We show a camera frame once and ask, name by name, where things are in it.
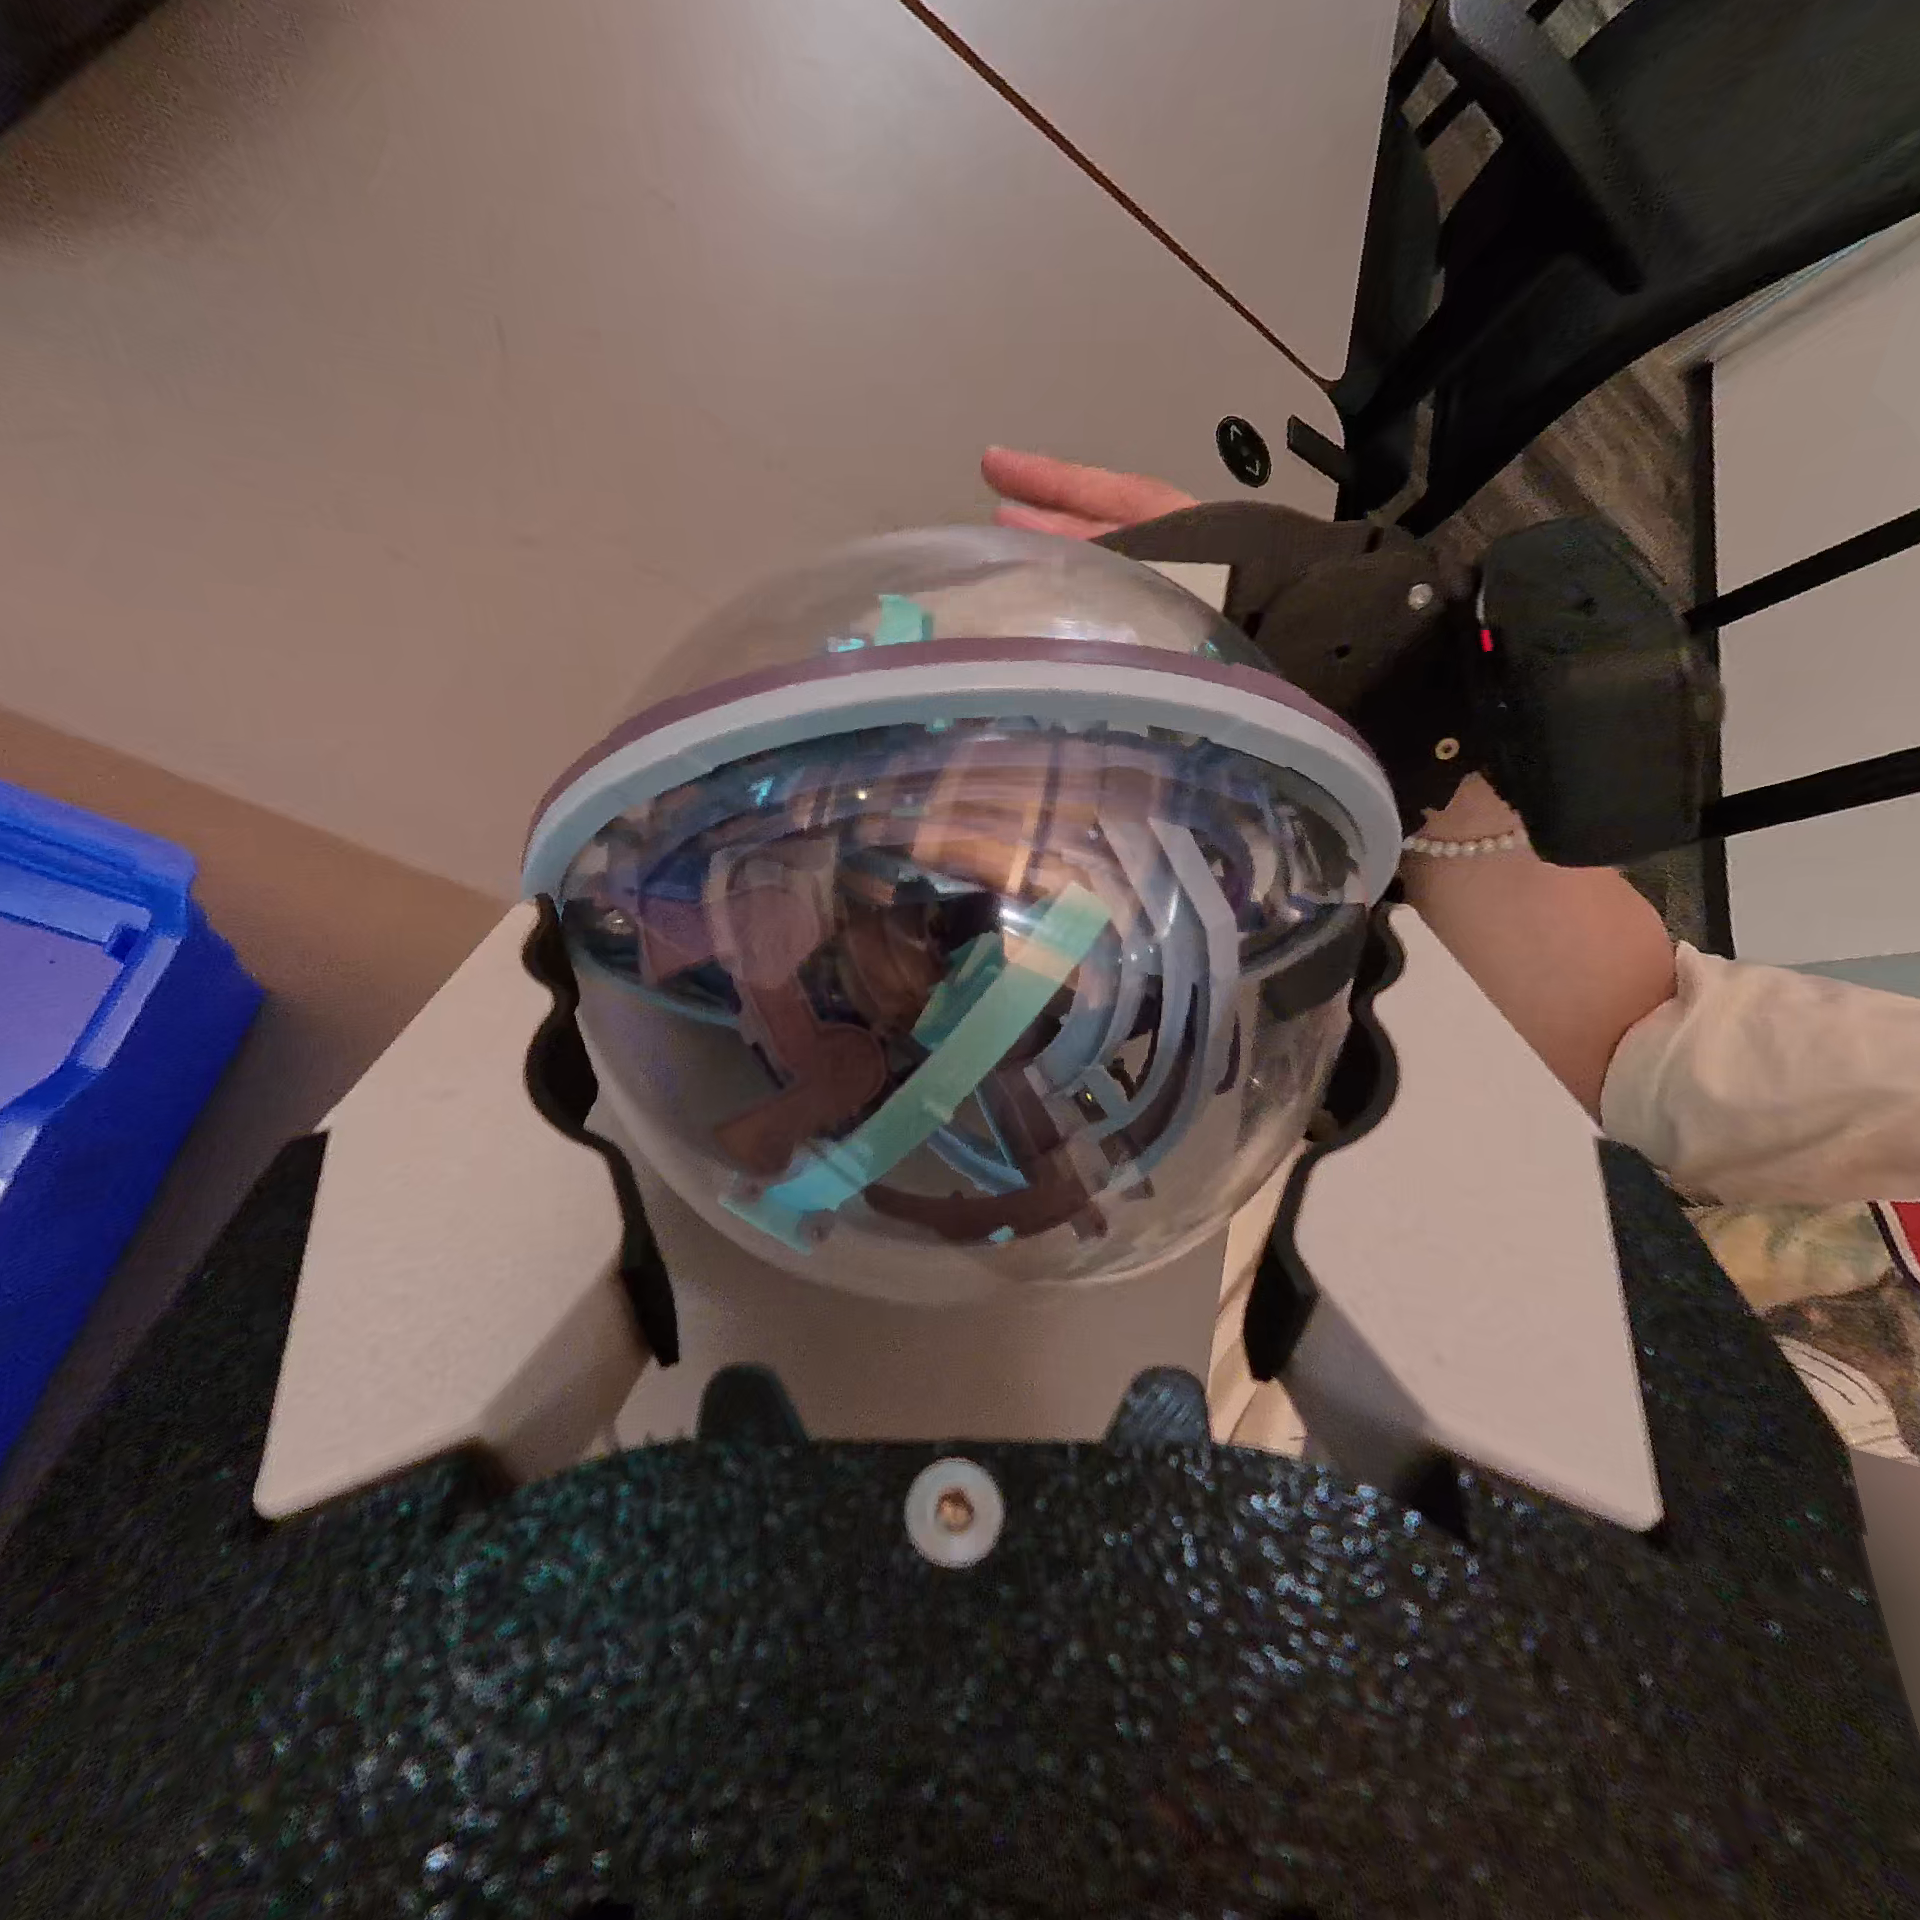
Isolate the person's right hand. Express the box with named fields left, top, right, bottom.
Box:
left=982, top=445, right=1205, bottom=543

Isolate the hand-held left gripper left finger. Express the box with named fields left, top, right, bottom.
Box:
left=252, top=897, right=683, bottom=1526

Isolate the person's right forearm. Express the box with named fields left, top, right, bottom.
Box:
left=1403, top=838, right=1920, bottom=1211

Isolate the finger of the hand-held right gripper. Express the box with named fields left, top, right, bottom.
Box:
left=1125, top=559, right=1239, bottom=662

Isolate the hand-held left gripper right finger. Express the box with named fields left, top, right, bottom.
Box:
left=1243, top=903, right=1668, bottom=1535

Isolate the clear plastic maze ball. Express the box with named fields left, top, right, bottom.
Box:
left=521, top=523, right=1407, bottom=1290

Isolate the person's printed clothing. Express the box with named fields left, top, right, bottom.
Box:
left=1694, top=1193, right=1920, bottom=1468

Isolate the blue plastic bin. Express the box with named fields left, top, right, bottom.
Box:
left=0, top=778, right=270, bottom=1482

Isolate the thin black bar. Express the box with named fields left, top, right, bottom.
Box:
left=1682, top=507, right=1920, bottom=634
left=1700, top=748, right=1920, bottom=840

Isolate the black chair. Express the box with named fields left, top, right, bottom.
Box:
left=1327, top=0, right=1920, bottom=531

